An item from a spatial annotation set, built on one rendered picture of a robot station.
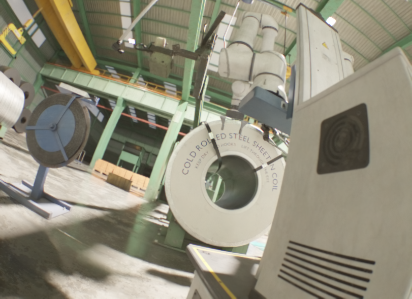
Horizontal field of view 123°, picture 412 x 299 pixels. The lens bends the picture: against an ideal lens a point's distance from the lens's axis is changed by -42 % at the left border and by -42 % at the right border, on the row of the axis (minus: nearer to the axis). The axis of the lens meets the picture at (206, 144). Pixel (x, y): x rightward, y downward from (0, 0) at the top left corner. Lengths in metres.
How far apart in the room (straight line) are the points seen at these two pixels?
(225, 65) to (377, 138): 0.75
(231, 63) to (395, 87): 0.73
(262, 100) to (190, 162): 1.07
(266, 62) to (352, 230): 0.78
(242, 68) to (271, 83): 0.17
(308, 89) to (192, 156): 1.19
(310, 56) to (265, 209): 1.37
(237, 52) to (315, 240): 0.83
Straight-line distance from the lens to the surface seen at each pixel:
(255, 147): 1.85
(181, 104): 6.99
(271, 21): 1.46
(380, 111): 0.37
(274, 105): 0.79
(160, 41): 1.87
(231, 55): 0.94
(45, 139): 1.75
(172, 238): 1.89
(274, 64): 0.92
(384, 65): 0.42
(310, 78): 0.86
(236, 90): 1.23
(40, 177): 1.82
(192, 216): 1.67
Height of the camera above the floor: 0.53
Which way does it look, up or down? 17 degrees up
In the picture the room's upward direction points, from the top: 18 degrees clockwise
